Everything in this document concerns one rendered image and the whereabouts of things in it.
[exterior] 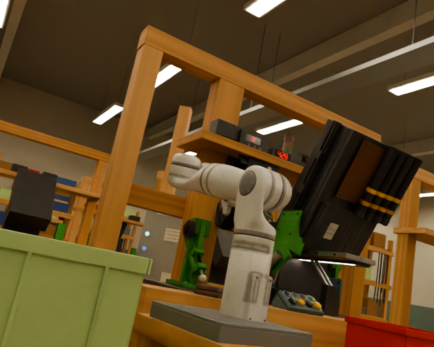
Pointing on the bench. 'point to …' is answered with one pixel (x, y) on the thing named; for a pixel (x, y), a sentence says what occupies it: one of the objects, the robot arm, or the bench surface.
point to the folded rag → (209, 290)
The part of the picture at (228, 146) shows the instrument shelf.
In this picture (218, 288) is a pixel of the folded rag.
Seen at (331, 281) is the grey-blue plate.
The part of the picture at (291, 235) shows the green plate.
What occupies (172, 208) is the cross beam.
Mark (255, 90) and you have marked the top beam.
